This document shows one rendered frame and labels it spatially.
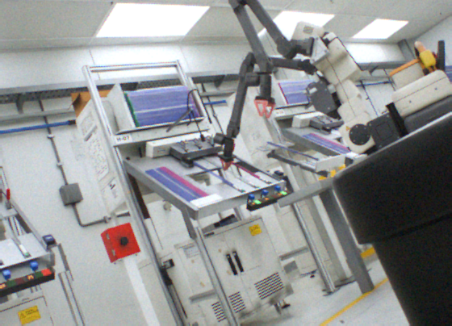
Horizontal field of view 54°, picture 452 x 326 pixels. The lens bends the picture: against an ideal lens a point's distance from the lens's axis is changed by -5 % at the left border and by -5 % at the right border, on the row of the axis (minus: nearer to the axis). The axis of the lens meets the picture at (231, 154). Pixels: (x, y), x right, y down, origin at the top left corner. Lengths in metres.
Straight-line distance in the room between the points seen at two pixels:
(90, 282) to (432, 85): 3.14
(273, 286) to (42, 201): 2.18
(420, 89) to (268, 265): 1.49
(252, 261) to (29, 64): 2.97
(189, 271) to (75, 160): 2.14
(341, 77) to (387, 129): 0.37
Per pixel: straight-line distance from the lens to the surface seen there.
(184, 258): 2.65
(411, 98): 2.10
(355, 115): 2.28
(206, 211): 2.44
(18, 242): 2.12
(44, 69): 4.83
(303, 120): 3.94
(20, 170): 4.28
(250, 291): 2.86
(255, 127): 4.00
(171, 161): 2.93
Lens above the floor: 0.45
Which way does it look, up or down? 11 degrees up
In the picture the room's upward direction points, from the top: 23 degrees counter-clockwise
